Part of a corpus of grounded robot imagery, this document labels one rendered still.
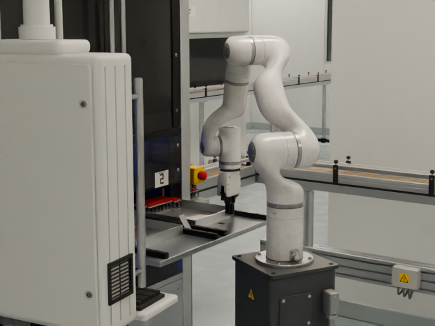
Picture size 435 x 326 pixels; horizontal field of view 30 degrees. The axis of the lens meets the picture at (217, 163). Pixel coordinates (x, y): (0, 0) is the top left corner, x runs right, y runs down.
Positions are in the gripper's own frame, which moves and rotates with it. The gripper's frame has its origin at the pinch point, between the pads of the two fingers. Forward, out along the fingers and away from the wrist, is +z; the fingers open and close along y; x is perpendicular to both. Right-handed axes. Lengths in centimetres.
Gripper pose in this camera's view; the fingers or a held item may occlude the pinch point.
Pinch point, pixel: (230, 208)
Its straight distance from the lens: 312.0
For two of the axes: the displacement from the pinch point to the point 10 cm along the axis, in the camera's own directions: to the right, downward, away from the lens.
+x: 8.3, 0.9, -5.6
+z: 0.0, 9.9, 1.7
